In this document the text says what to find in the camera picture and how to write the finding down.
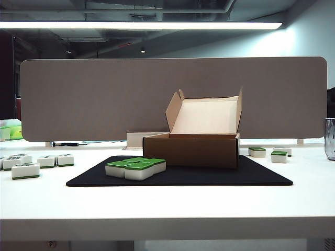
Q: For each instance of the clear grey glass cup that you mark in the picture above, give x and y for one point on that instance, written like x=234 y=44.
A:
x=330 y=141

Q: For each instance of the black rectangular mat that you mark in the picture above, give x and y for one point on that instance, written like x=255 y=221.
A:
x=183 y=177

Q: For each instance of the perforated grey panel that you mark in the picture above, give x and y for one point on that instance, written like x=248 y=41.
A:
x=329 y=244

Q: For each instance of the green white soft package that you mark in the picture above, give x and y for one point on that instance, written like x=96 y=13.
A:
x=14 y=132

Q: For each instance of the hanging pendant lamp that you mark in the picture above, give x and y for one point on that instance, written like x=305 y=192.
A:
x=142 y=50

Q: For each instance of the six bamboo mahjong tile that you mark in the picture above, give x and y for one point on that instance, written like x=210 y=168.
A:
x=11 y=164

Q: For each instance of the three bamboo mahjong tile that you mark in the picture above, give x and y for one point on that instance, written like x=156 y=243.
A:
x=65 y=160

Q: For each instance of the eight bamboo mahjong tile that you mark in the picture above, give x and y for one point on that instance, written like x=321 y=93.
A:
x=24 y=157

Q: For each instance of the green backed white mahjong tile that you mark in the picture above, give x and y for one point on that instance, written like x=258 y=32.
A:
x=134 y=159
x=138 y=173
x=257 y=152
x=157 y=164
x=288 y=150
x=115 y=170
x=279 y=157

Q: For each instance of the two bamboo mahjong tile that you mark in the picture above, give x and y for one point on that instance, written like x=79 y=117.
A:
x=47 y=161

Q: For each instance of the black object behind partition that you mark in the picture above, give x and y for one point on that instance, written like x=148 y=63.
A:
x=332 y=104

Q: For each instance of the white partition foot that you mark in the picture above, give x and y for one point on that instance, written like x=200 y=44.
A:
x=300 y=141
x=48 y=143

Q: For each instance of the white rectangular box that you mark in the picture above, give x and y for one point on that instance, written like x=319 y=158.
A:
x=133 y=139

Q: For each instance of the bird print mahjong tile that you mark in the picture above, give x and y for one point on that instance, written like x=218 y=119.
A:
x=25 y=171

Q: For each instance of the black screwdriver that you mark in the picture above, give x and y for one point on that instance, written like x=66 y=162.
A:
x=65 y=144

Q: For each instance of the long ceiling light strip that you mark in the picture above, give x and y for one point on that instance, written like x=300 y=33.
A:
x=52 y=25

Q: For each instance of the brown cardboard box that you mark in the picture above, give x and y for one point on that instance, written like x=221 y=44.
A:
x=191 y=151

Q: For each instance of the round metal table lock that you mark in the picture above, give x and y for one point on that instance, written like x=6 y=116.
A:
x=51 y=244

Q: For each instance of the grey fabric desk partition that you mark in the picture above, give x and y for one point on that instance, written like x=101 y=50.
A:
x=65 y=104

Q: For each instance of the dark tall cabinet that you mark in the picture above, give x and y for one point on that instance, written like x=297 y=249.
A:
x=6 y=78

